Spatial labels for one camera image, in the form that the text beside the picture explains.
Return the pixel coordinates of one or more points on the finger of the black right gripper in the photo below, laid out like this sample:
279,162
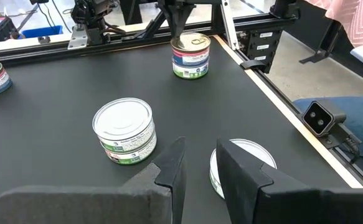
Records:
188,15
175,20

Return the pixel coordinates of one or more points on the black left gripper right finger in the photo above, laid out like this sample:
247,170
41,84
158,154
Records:
256,199

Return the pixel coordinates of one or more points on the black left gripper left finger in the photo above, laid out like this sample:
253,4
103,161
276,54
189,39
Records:
156,199

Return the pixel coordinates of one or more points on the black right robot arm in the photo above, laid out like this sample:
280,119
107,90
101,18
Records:
89,12

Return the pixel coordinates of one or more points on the silver aluminium bar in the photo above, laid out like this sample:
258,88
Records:
229,25

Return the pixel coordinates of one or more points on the black labelled control box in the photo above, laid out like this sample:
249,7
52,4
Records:
260,46

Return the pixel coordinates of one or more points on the person's leg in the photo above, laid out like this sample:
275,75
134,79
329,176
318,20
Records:
361,124

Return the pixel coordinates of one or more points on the blue plastic bin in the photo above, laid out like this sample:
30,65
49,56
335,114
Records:
42,31

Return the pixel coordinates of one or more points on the pink zigzag cloth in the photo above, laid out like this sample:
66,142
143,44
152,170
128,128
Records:
355,18

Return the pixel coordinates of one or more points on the silver mounting bracket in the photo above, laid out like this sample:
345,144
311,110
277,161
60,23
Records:
78,37

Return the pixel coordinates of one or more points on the black stereo camera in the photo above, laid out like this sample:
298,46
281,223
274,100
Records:
321,116

